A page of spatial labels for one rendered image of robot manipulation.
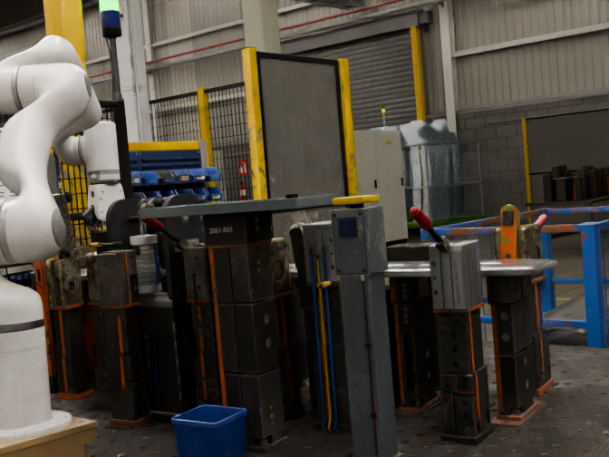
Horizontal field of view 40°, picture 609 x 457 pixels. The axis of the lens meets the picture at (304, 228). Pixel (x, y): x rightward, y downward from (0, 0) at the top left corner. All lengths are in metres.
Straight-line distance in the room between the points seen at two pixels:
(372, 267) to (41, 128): 0.74
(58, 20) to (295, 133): 2.37
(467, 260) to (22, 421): 0.84
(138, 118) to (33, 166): 5.23
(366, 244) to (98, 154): 1.05
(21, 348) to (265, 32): 8.27
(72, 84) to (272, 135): 3.25
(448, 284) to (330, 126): 3.99
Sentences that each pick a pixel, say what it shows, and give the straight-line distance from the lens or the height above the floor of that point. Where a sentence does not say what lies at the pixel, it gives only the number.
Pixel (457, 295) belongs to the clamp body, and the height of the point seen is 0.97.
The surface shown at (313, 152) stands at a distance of 5.26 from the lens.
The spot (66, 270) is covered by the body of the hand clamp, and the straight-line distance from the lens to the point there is 2.15.
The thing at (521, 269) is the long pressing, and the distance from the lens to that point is 1.58.
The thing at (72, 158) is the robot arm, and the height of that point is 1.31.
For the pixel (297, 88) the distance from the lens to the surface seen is 5.21.
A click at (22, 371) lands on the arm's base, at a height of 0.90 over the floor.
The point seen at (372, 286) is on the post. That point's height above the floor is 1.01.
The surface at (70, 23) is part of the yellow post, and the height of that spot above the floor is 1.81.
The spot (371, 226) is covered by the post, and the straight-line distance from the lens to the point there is 1.39.
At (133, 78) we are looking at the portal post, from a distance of 6.91.
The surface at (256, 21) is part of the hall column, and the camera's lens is 9.70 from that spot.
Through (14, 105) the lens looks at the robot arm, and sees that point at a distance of 1.87.
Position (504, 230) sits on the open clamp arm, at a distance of 1.81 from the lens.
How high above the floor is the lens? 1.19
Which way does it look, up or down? 3 degrees down
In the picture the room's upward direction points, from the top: 5 degrees counter-clockwise
